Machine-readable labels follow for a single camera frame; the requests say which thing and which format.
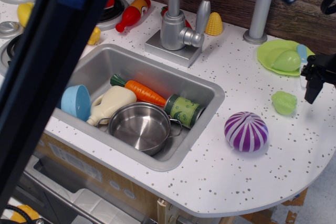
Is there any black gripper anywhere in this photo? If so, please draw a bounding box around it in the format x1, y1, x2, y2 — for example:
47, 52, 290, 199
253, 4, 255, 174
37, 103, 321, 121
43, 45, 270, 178
300, 54, 335, 104

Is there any light green toy broccoli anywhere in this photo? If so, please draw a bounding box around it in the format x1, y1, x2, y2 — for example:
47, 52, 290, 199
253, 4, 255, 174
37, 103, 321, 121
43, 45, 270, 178
271, 91, 297, 115

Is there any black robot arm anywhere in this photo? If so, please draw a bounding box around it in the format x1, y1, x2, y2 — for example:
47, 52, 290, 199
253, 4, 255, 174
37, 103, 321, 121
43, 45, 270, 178
1, 0, 295, 209

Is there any stainless steel pot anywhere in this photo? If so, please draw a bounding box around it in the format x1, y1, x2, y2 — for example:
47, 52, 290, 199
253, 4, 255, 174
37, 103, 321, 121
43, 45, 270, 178
97, 102, 185, 156

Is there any light green toy pear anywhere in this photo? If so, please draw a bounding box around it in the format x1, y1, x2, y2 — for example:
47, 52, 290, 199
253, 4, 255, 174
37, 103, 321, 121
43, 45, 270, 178
272, 50, 301, 72

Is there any blue white toy knife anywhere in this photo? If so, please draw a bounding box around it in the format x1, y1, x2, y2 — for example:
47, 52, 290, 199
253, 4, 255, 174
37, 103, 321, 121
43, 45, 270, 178
297, 44, 308, 89

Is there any light green toy plate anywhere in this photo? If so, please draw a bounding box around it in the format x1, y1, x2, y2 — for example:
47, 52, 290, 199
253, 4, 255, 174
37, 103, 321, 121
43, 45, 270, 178
257, 39, 301, 77

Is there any purple striped toy onion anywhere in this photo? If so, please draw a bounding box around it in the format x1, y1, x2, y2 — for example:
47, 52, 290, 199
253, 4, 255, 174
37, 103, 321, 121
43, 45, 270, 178
224, 111, 269, 153

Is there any yellow toy corn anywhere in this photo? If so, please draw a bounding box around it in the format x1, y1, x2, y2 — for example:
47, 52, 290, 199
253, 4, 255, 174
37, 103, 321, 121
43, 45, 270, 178
205, 12, 223, 36

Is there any green toy can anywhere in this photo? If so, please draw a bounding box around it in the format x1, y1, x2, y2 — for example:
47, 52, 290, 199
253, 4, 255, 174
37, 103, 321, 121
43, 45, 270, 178
164, 94, 205, 129

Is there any silver toy faucet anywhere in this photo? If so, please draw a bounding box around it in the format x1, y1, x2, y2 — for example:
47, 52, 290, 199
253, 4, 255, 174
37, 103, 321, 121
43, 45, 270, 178
145, 0, 211, 67

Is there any red toy chili pepper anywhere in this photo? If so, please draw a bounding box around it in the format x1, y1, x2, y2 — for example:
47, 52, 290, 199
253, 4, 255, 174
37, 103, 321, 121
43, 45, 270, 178
161, 6, 168, 17

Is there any orange toy carrot in sink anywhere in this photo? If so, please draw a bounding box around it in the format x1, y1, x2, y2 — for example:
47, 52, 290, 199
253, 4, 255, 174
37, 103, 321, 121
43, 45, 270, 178
110, 74, 166, 107

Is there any red toy ketchup bottle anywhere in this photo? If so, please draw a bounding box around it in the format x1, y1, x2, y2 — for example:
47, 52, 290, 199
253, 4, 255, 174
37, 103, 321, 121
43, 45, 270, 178
115, 0, 151, 33

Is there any cream toy milk jug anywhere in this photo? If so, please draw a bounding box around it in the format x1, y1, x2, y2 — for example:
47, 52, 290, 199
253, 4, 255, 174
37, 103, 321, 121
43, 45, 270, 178
86, 86, 137, 126

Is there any middle black stove burner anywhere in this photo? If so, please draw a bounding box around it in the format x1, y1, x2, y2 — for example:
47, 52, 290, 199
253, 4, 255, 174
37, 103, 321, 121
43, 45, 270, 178
97, 0, 129, 31

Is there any black stove burner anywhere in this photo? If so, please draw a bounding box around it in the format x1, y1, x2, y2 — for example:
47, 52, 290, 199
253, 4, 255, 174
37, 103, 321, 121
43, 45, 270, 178
1, 34, 22, 77
97, 0, 129, 31

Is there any red white toy sushi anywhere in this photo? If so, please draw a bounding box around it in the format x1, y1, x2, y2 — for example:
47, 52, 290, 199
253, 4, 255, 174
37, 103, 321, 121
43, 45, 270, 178
105, 0, 115, 9

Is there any silver sink basin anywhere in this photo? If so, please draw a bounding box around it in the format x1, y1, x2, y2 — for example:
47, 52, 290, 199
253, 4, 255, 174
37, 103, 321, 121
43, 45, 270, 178
53, 44, 225, 171

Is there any yellow toy bell pepper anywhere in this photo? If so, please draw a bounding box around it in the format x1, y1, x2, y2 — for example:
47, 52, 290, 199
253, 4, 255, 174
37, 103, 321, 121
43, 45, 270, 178
87, 26, 101, 45

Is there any light blue toy bowl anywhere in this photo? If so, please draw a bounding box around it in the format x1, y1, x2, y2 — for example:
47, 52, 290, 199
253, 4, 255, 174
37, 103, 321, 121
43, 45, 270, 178
60, 84, 91, 121

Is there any yellow toy banana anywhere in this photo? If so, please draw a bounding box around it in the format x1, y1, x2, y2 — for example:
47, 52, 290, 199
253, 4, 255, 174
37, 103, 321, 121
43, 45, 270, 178
17, 2, 34, 27

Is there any front black stove burner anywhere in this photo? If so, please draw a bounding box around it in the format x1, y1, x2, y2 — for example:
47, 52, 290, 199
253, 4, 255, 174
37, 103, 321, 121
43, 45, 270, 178
1, 34, 22, 77

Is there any silver stove knob front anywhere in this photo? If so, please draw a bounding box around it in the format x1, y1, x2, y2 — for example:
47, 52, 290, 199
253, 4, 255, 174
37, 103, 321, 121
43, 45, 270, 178
0, 21, 24, 39

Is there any yellow object bottom left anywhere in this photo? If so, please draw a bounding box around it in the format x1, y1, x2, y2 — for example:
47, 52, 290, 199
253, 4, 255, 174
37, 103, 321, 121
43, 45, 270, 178
10, 205, 40, 223

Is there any silver post right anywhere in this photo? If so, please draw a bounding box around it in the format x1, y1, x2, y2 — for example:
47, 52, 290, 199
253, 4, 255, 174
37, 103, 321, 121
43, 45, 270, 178
243, 0, 272, 45

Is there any silver oven door handle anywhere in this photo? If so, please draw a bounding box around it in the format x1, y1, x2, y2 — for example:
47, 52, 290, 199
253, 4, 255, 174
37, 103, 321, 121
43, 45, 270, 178
23, 154, 158, 224

